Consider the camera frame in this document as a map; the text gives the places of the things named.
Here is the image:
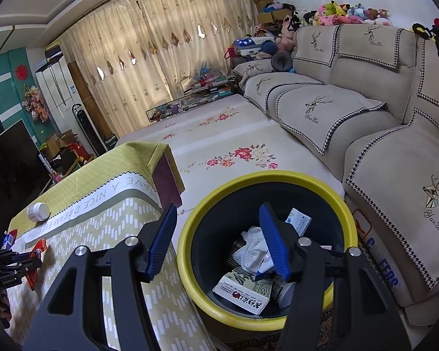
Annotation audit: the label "blue star-print bag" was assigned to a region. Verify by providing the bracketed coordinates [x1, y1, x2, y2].
[232, 37, 268, 56]

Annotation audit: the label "row of plush toys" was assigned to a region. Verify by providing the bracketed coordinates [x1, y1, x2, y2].
[278, 0, 393, 29]

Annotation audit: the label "row of books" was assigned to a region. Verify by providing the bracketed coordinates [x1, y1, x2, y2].
[146, 75, 239, 123]

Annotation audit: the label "yellow-rimmed black trash bin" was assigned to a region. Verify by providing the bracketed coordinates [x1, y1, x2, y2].
[176, 170, 359, 331]

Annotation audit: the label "black television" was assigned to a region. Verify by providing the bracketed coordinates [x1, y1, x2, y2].
[0, 119, 54, 227]

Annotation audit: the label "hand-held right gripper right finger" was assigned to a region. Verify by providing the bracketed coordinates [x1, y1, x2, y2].
[259, 202, 412, 351]

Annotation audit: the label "beige sofa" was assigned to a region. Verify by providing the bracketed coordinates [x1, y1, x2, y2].
[232, 24, 439, 326]

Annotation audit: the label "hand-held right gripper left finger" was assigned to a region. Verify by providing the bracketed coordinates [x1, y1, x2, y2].
[22, 203, 178, 351]

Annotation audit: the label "small white and blue box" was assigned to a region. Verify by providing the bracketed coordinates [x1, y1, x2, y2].
[285, 208, 313, 236]

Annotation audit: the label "white tissue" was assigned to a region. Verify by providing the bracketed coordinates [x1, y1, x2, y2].
[232, 226, 279, 273]

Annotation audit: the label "black and yellow plush toy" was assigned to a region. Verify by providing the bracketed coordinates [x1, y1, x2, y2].
[411, 18, 439, 61]

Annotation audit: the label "white floral mat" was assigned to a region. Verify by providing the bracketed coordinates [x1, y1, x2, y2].
[143, 93, 346, 220]

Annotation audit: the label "red snack packet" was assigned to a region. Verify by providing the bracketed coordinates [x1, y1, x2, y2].
[24, 239, 47, 292]

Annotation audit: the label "blue and red packet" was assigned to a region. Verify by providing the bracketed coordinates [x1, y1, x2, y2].
[0, 228, 20, 252]

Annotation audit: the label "hanging flower decoration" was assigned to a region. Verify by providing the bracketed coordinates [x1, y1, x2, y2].
[22, 85, 50, 123]

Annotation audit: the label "cardboard boxes beside television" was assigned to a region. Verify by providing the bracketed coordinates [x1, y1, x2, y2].
[40, 130, 79, 162]

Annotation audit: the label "white box with blue lettering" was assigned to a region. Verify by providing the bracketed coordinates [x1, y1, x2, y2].
[351, 208, 403, 300]

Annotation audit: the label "white pill jar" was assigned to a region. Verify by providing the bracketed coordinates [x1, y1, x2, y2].
[26, 202, 51, 223]

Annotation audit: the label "cream patterned curtain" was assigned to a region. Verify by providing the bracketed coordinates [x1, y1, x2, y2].
[60, 0, 257, 137]

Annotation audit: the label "white tissue box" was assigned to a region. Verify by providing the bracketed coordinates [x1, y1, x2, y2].
[212, 267, 275, 316]

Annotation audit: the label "stack of brown cardboard boxes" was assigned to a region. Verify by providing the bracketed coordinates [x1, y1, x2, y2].
[251, 0, 294, 26]

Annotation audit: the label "dark neck pillow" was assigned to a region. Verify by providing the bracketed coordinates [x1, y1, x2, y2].
[271, 51, 296, 74]

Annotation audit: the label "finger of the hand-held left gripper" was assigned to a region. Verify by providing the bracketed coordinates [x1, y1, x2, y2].
[0, 272, 23, 290]
[0, 249, 42, 275]

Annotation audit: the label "red fire extinguisher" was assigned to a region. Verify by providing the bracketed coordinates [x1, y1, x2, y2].
[68, 142, 91, 162]

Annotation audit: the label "black tower fan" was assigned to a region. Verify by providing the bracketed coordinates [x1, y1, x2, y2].
[71, 103, 97, 158]

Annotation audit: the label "white refrigerator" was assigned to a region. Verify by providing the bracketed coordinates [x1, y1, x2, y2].
[35, 44, 83, 136]

